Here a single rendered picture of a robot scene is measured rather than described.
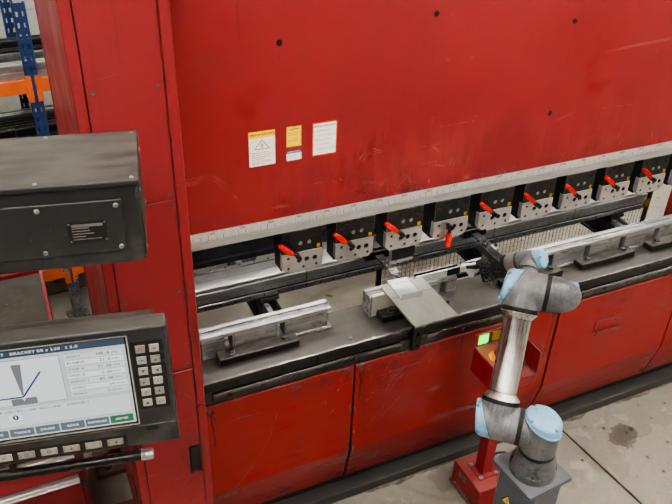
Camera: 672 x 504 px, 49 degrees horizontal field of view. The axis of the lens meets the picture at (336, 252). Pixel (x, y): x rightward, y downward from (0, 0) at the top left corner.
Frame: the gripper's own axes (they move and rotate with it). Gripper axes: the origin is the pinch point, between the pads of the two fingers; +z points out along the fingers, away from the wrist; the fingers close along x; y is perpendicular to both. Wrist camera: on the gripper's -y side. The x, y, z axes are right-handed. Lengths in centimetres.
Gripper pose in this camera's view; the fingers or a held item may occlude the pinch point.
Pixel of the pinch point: (462, 264)
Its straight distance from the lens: 297.4
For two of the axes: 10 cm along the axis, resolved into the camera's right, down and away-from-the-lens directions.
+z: -7.2, 1.3, 6.8
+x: 5.8, -4.2, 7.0
